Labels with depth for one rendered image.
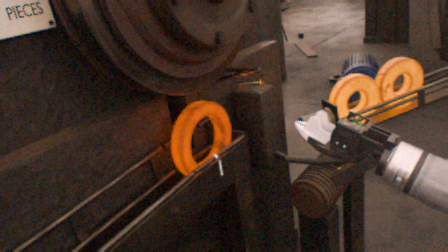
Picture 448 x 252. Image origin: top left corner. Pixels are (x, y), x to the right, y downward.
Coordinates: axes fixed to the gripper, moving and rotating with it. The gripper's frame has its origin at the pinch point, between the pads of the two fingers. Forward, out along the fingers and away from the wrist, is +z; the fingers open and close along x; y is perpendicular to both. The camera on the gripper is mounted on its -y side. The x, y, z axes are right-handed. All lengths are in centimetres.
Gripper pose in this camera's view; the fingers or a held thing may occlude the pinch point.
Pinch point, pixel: (299, 127)
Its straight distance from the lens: 85.2
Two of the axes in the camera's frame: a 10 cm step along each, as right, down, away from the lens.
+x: -6.2, 3.8, -6.8
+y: 1.0, -8.3, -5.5
